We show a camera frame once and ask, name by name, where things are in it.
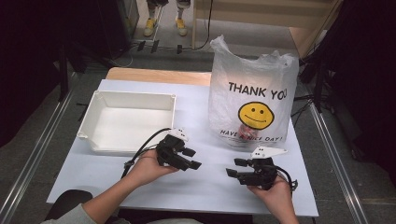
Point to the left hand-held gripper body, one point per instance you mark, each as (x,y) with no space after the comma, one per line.
(168,149)

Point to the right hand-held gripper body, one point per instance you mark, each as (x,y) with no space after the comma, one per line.
(263,174)

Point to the white plastic bag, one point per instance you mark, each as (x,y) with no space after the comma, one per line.
(249,77)

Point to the person's right hand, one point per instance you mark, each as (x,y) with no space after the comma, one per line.
(278,196)

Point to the person's left hand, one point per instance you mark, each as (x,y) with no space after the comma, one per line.
(148,169)

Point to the white plastic tray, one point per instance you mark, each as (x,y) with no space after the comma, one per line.
(127,127)

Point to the black metal stand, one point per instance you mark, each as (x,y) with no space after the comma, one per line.
(63,74)
(319,87)

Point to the black chair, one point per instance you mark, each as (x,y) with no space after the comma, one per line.
(68,203)

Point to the grey cabinet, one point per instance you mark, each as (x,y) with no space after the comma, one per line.
(129,15)

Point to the black curtain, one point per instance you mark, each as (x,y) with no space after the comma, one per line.
(367,77)
(28,62)

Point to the light wooden shelf unit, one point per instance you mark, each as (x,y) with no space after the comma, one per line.
(249,12)

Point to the aluminium floor rail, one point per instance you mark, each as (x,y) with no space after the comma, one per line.
(336,161)
(34,155)

